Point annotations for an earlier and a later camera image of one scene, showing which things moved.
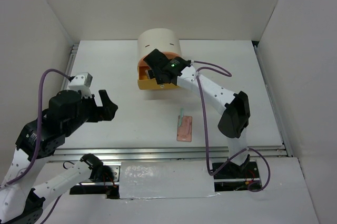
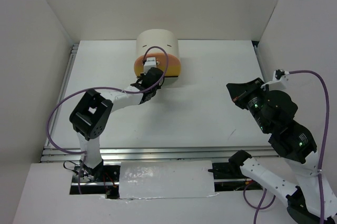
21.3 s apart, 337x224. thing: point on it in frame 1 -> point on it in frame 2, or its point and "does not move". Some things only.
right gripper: x=158 y=81 -> x=238 y=91
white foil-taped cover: x=166 y=180 does not move
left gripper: x=107 y=112 -> x=142 y=75
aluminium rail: x=269 y=153 does not move
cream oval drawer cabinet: x=164 y=40 does not move
